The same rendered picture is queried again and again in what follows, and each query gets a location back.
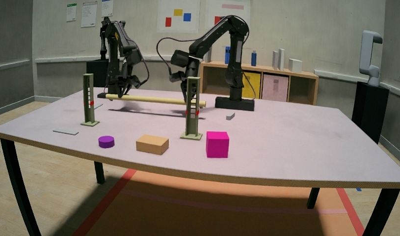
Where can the magenta cube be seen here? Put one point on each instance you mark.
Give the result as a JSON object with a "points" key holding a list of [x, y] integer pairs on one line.
{"points": [[217, 144]]}

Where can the tan rectangular block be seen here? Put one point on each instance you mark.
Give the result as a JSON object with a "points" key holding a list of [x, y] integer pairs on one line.
{"points": [[152, 144]]}

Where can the purple short cylinder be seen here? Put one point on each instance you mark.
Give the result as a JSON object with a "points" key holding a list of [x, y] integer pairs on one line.
{"points": [[106, 141]]}

